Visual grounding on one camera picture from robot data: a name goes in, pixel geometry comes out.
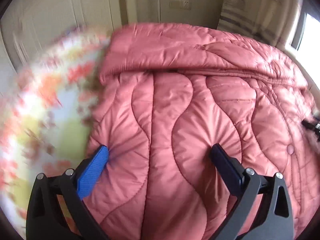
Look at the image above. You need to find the beige printed curtain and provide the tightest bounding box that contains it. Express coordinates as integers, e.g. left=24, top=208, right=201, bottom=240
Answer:
left=217, top=0, right=303, bottom=48

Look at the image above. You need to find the wall socket plate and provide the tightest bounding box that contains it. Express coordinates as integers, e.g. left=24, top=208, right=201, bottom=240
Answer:
left=169, top=0, right=191, bottom=10

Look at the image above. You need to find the floral bed sheet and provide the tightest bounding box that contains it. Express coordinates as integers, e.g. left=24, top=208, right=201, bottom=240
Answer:
left=1, top=28, right=111, bottom=238

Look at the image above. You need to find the white wooden headboard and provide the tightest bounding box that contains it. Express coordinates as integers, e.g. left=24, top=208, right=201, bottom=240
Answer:
left=1, top=0, right=137, bottom=69

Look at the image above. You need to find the pink quilted coat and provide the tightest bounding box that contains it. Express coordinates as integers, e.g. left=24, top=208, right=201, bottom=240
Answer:
left=56, top=23, right=320, bottom=240

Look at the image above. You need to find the dark framed window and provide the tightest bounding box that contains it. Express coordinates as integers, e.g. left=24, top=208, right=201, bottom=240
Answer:
left=291, top=11, right=319, bottom=56

